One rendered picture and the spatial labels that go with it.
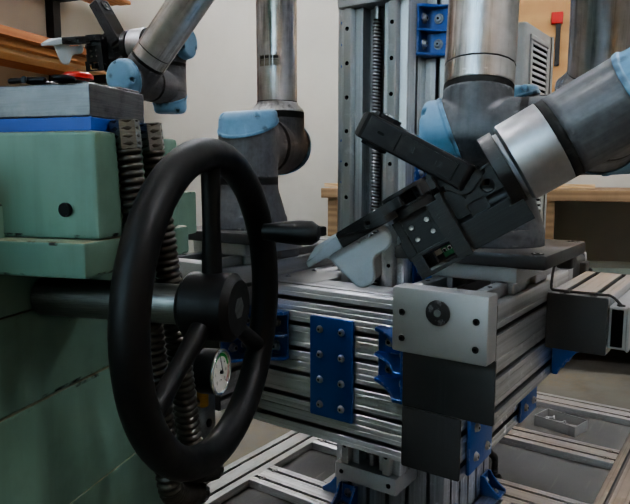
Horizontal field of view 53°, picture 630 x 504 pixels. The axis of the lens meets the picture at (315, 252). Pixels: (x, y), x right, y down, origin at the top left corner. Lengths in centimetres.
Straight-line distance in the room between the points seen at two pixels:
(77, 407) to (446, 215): 42
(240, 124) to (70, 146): 68
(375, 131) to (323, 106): 335
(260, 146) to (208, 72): 310
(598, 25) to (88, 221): 65
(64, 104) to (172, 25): 78
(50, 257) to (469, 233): 36
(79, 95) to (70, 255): 13
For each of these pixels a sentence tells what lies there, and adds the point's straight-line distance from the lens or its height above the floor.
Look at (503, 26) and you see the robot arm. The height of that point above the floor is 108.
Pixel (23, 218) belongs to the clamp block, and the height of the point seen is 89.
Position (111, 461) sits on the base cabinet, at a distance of 79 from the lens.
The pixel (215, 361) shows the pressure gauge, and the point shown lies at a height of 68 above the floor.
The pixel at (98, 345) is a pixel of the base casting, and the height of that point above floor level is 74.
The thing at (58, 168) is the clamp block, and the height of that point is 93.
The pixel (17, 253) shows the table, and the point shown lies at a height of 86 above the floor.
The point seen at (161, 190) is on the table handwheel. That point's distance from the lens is 46.
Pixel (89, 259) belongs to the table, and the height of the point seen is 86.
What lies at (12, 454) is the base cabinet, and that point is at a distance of 65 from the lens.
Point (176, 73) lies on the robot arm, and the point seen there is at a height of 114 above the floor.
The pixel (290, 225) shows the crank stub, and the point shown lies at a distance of 62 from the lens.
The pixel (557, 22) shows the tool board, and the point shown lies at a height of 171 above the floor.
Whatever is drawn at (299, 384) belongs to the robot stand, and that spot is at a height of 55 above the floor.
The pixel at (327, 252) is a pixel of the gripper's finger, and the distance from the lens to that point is 60.
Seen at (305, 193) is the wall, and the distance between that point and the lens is 396.
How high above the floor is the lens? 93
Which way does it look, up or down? 7 degrees down
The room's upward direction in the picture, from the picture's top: straight up
